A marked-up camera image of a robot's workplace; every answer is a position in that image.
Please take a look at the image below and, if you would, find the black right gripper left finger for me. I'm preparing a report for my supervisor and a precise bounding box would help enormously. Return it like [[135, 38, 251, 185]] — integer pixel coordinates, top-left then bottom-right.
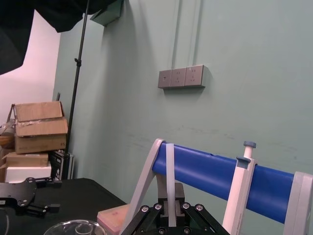
[[121, 190, 170, 235]]

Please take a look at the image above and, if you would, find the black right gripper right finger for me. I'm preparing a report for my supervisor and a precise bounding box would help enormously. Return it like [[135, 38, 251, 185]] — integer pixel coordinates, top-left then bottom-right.
[[175, 190, 231, 235]]

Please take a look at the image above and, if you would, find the pink plastic tip box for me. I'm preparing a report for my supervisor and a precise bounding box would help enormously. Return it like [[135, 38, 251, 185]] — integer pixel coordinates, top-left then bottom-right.
[[97, 205, 130, 234]]

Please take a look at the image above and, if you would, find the pale grey plastic strip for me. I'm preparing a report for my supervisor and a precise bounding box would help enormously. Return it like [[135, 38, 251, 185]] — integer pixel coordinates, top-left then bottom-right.
[[166, 143, 177, 228]]

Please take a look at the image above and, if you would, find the white pipette with blue cap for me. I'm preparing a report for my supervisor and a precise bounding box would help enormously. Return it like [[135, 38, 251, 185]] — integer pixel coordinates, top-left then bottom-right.
[[222, 141, 258, 235]]

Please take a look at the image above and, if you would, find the blue and grey pipette stand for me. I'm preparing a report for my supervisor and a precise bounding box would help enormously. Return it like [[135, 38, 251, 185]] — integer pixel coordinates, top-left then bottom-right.
[[119, 138, 313, 235]]

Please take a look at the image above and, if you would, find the small clear glass beaker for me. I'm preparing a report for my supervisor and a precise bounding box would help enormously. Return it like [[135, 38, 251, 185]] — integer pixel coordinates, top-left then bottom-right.
[[74, 224, 94, 235]]

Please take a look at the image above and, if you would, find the black table cloth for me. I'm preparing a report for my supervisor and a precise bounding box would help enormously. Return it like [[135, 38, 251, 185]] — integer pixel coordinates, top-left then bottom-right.
[[0, 178, 128, 235]]

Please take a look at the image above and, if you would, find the clear glass dish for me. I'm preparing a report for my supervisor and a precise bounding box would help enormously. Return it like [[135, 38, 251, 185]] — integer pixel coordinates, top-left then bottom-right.
[[45, 219, 106, 235]]

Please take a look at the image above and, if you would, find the silver and black equipment case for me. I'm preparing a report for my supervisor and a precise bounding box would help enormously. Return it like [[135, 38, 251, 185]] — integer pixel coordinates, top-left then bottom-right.
[[50, 150, 75, 181]]

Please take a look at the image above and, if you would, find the white flat box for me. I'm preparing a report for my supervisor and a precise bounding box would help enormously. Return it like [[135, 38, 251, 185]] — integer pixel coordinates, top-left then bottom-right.
[[5, 163, 52, 184]]

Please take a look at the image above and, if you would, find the brown cardboard box with print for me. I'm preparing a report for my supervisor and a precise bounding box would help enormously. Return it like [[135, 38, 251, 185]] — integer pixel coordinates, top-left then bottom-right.
[[14, 133, 68, 155]]

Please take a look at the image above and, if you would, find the black metal plate with holes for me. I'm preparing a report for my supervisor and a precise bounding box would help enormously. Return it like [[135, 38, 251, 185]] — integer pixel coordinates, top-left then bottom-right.
[[0, 177, 62, 216]]

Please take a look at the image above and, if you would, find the flat brown cardboard box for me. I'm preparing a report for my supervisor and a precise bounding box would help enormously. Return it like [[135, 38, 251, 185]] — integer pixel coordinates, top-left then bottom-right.
[[0, 151, 49, 183]]

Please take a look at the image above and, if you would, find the open brown cardboard box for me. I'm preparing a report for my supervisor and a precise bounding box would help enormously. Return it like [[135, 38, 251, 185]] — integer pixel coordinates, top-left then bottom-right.
[[14, 101, 69, 138]]

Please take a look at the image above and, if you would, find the black light stand pole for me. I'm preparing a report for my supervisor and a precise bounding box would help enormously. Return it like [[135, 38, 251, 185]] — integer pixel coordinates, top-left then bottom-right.
[[64, 0, 90, 157]]

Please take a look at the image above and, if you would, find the black softbox canopy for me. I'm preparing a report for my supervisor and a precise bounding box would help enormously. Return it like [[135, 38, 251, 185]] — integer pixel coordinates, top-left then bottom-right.
[[0, 0, 123, 75]]

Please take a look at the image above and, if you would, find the grey wall data socket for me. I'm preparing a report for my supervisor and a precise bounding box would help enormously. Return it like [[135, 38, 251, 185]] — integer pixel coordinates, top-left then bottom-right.
[[158, 69, 172, 89]]

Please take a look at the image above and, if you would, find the grey wall power socket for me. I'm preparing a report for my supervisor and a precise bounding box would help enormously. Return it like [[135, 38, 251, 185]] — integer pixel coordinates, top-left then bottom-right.
[[170, 68, 187, 88], [184, 64, 208, 87]]

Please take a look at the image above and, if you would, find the green wall conduit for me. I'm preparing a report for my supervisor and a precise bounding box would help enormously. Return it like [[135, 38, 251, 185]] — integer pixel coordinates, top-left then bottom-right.
[[192, 0, 204, 67], [172, 0, 183, 70]]

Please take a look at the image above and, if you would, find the green wall-mounted box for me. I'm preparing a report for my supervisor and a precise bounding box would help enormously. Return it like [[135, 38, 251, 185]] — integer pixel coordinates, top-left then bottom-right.
[[89, 1, 125, 27]]

